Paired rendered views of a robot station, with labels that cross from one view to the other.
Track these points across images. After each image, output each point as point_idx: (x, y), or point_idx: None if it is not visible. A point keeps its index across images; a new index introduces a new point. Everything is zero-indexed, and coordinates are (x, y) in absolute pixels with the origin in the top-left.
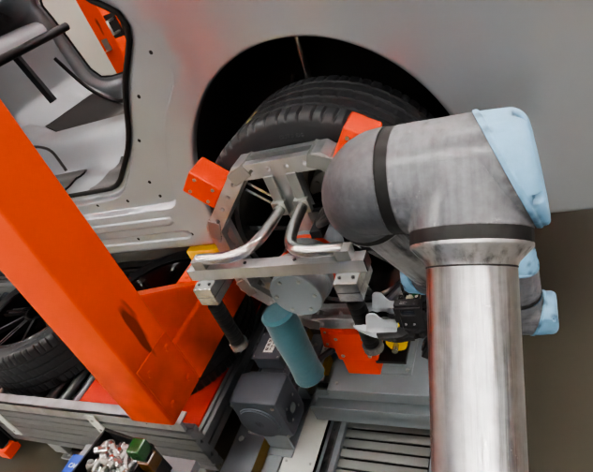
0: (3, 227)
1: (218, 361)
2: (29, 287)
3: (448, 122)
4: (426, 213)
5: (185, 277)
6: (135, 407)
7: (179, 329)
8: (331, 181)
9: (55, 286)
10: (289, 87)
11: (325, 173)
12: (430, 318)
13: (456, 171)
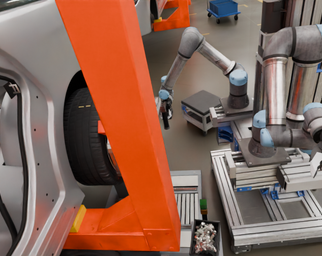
0: (159, 129)
1: None
2: (164, 173)
3: (189, 29)
4: (200, 37)
5: (92, 230)
6: (178, 232)
7: None
8: (194, 39)
9: (166, 158)
10: (74, 97)
11: (189, 41)
12: (209, 49)
13: (197, 31)
